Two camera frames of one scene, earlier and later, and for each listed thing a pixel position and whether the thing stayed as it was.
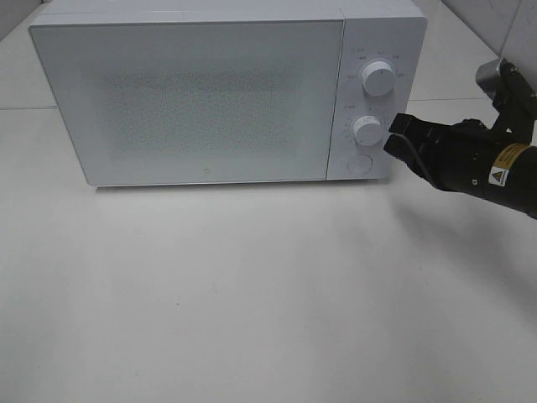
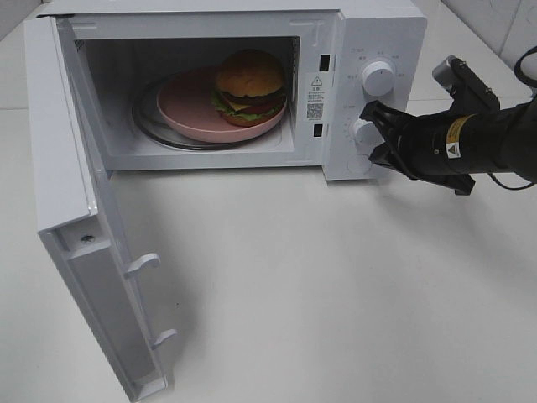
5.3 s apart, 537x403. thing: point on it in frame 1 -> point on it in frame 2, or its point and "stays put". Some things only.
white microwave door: [196, 101] -> [76, 210]
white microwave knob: [378, 78] stays put
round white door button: [359, 164] stays put
